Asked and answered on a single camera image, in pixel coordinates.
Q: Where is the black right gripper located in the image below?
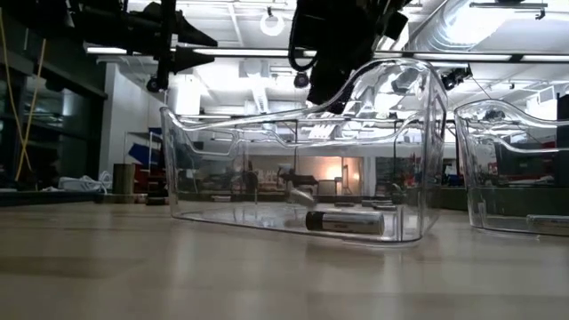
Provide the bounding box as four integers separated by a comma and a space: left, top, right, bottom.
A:
287, 0, 410, 115

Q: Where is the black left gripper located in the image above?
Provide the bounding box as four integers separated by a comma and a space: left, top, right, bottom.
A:
132, 2, 218, 75

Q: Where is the clear plastic bin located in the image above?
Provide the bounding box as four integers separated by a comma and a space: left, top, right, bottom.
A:
453, 98, 569, 237
159, 57, 449, 245

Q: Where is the silver battery with black end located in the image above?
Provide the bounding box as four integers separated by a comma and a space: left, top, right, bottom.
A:
304, 210, 386, 236

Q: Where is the linear ceiling light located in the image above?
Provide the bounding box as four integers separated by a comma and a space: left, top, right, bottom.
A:
86, 46, 569, 62

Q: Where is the glass jar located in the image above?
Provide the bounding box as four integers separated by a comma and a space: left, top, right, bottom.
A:
111, 163, 136, 196

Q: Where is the white ring ceiling light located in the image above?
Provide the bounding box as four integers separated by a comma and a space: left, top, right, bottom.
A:
259, 12, 286, 38

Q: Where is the silver ventilation duct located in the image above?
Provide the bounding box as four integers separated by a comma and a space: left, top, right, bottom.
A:
406, 0, 569, 51

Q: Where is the yellow hanging cord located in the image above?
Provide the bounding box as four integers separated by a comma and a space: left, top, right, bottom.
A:
0, 8, 33, 173
15, 38, 47, 182

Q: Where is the white coiled cable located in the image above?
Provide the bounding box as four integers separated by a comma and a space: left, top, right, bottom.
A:
57, 170, 113, 195

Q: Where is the black aluminium frame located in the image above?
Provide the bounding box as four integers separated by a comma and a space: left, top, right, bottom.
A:
0, 189, 179, 208

